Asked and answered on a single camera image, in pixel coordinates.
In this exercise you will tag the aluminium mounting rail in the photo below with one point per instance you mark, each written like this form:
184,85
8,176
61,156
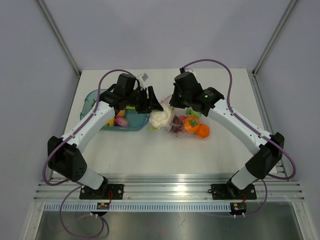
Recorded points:
194,188

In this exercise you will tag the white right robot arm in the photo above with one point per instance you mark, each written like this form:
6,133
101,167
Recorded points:
264,146

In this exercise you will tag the right aluminium frame post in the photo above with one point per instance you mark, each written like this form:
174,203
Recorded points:
275,35

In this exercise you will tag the clear zip top bag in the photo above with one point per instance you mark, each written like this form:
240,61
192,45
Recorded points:
180,112

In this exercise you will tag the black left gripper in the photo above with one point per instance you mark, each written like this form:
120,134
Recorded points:
150,104

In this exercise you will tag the aluminium frame post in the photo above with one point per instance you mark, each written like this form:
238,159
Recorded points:
43,7
275,35

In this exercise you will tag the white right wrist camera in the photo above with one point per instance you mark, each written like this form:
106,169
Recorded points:
190,70

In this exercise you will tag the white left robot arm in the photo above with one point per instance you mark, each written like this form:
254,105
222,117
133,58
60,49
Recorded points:
65,153

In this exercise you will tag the green toy melon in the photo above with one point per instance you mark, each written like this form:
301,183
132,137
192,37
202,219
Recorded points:
192,113

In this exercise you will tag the left aluminium frame post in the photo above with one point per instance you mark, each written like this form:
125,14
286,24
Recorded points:
43,7

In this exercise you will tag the teal plastic food tray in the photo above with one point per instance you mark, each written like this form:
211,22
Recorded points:
136,121

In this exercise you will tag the peach toy fruit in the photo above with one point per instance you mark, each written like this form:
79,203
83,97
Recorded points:
120,114

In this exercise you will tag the left controller board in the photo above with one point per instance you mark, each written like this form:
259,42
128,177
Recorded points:
103,206

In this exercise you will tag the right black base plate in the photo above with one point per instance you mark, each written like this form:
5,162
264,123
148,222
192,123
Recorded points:
224,191

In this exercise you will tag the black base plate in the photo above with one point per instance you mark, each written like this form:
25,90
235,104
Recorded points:
105,192
224,191

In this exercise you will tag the right controller board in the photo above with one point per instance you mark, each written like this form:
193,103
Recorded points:
238,209

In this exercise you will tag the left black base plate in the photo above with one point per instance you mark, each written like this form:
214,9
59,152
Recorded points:
105,192

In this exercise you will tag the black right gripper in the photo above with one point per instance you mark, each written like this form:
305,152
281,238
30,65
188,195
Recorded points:
174,101

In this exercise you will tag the purple toy onion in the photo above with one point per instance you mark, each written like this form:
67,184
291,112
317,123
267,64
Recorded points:
121,122

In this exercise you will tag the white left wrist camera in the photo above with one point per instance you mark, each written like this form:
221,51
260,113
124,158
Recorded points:
142,78

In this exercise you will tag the white toy cauliflower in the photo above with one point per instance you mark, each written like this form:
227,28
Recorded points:
161,119

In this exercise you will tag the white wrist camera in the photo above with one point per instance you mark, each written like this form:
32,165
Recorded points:
190,70
142,78

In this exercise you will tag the white slotted cable duct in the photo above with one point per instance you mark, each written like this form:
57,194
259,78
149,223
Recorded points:
210,207

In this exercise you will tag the dark red toy pepper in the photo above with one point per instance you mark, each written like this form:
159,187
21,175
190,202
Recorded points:
177,124

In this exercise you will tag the yellow toy pepper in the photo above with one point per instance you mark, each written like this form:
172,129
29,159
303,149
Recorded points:
110,123

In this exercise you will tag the controller board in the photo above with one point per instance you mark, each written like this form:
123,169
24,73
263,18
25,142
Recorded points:
103,206
238,209

